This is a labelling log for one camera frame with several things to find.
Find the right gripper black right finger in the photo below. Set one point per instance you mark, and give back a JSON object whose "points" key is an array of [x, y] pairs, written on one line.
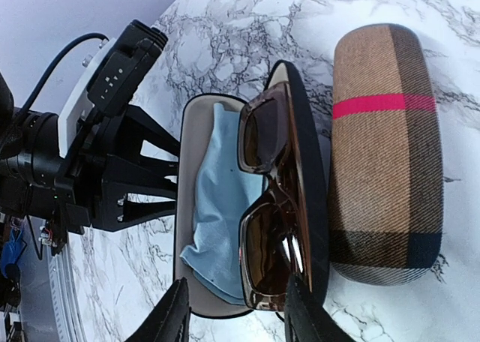
{"points": [[305, 320]]}

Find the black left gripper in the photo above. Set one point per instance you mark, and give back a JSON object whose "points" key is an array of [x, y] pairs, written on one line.
{"points": [[90, 188]]}

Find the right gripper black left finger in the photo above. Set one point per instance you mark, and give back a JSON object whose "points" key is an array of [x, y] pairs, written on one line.
{"points": [[170, 318]]}

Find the black woven glasses case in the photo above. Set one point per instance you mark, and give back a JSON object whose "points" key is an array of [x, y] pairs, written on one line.
{"points": [[197, 125]]}

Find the brown translucent sunglasses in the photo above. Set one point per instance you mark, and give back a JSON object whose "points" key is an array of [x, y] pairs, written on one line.
{"points": [[273, 231]]}

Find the light blue cleaning cloth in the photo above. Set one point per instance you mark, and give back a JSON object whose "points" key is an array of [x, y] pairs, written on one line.
{"points": [[222, 195]]}

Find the brown striped glasses case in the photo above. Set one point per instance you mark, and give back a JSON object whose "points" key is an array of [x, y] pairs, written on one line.
{"points": [[385, 195]]}

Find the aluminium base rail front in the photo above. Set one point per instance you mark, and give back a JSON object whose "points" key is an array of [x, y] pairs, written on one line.
{"points": [[49, 310]]}

